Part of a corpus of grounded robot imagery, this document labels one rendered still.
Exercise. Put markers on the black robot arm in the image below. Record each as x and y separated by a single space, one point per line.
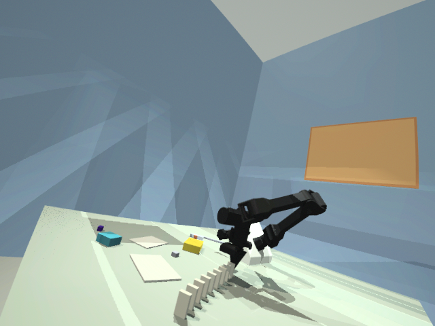
258 209

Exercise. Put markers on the teal rectangular block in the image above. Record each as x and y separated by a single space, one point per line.
109 238

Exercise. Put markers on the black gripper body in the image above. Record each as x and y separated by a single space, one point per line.
239 241

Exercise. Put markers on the yellow rectangular block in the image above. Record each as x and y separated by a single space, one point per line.
193 245

